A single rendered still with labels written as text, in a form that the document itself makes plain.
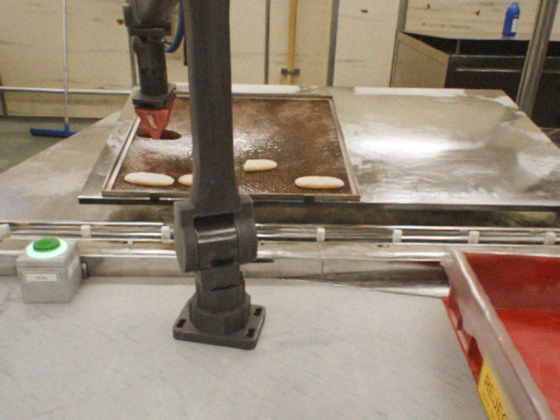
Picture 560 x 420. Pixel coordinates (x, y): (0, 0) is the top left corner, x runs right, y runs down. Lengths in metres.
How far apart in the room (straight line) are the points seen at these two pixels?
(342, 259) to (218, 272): 0.26
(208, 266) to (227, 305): 0.06
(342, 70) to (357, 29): 0.32
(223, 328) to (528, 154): 0.87
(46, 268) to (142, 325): 0.17
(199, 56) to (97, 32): 4.12
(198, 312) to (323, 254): 0.26
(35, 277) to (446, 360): 0.60
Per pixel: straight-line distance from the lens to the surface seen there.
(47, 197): 1.29
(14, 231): 1.08
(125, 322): 0.83
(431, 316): 0.87
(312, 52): 4.63
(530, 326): 0.90
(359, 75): 4.41
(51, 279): 0.87
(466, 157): 1.30
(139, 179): 1.10
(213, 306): 0.74
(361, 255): 0.91
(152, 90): 1.14
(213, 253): 0.71
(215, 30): 0.67
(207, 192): 0.69
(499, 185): 1.21
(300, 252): 0.90
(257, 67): 4.63
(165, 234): 0.97
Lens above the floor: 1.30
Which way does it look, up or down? 25 degrees down
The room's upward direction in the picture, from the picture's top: 2 degrees clockwise
